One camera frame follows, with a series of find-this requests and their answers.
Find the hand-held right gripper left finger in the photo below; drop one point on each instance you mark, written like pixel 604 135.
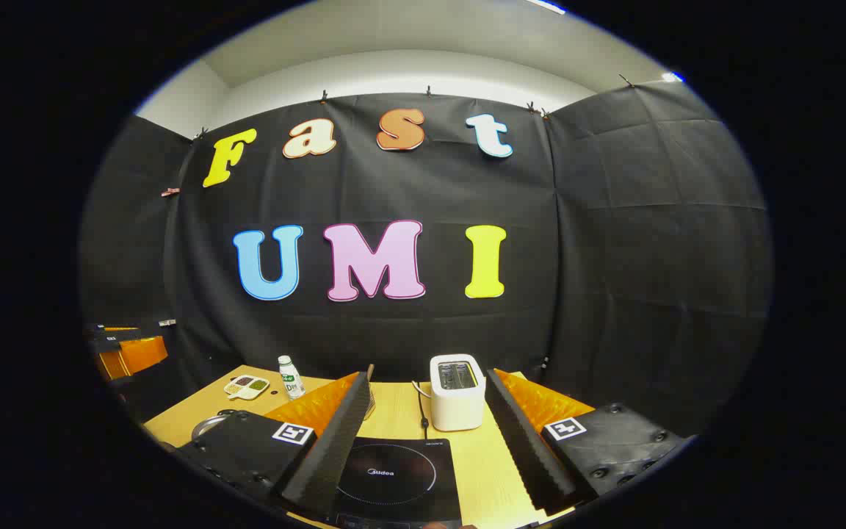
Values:
pixel 335 448

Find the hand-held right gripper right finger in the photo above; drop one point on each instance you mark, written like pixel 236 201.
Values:
pixel 522 441

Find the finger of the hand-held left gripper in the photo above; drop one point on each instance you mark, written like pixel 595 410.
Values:
pixel 111 366
pixel 145 353

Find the black induction cooktop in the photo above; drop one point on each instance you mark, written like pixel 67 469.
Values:
pixel 393 474

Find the white toaster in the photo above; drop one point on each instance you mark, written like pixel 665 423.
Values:
pixel 457 404

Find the white drink bottle green label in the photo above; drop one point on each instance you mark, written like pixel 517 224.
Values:
pixel 291 382

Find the white divided seasoning dish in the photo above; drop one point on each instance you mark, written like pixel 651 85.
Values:
pixel 247 386

